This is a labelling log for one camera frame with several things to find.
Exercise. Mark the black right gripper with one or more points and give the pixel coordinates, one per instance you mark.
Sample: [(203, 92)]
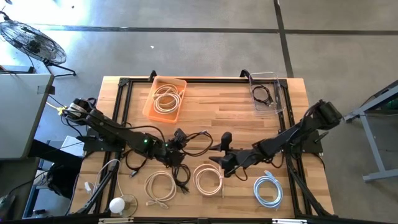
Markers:
[(233, 161)]

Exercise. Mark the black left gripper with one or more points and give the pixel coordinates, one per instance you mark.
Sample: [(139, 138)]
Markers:
[(174, 154)]

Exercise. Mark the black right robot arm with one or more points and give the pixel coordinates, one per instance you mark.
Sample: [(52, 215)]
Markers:
[(298, 130)]

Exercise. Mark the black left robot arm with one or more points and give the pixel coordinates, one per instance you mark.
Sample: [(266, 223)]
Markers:
[(118, 132)]

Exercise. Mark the orange plastic bin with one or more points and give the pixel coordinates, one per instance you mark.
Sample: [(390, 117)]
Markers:
[(149, 113)]

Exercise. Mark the black rig crossbar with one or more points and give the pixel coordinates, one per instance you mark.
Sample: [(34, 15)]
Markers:
[(217, 221)]

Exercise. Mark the clear plastic bin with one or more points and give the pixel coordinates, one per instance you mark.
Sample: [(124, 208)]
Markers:
[(280, 105)]

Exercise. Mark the white round puck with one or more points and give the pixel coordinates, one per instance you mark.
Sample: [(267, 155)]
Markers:
[(117, 205)]

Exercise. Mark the white box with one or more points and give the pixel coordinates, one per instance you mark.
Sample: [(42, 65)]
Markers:
[(73, 146)]

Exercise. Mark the yellow power plug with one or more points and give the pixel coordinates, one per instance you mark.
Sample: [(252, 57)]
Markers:
[(62, 109)]

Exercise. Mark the black chair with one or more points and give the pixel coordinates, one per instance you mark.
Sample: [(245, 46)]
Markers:
[(62, 180)]

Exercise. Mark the grey metal table stand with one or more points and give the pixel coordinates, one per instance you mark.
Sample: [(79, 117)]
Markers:
[(373, 146)]

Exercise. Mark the grey side table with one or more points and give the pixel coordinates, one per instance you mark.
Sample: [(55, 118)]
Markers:
[(21, 115)]

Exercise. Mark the black floor fan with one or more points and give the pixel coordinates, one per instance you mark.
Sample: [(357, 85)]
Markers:
[(31, 42)]

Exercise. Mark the black aluminium table frame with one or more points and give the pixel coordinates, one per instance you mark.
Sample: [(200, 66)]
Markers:
[(217, 81)]

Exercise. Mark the black camera stand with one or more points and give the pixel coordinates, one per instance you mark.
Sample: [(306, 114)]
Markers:
[(102, 186)]

